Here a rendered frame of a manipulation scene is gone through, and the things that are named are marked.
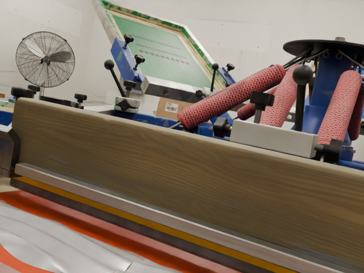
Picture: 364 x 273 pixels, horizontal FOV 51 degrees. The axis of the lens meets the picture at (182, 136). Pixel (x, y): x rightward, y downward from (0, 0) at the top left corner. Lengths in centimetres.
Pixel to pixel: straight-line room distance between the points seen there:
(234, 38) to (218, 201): 456
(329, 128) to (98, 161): 53
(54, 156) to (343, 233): 27
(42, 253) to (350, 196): 22
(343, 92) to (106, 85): 493
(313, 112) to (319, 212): 83
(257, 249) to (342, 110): 58
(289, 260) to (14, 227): 22
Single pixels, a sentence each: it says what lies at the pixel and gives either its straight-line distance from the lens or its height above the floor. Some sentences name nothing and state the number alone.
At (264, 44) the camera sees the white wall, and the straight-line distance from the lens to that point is 471.
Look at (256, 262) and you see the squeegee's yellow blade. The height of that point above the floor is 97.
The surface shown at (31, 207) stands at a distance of 42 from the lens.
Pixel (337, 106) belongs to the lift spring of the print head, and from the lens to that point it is 85.
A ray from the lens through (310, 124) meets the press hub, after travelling 109.
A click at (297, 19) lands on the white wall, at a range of 470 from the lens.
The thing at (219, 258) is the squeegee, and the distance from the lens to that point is 33.
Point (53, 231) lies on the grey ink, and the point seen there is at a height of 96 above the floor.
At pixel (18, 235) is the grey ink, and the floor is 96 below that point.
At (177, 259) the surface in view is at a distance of 34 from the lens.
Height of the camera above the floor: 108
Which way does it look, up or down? 4 degrees down
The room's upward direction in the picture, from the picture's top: 11 degrees clockwise
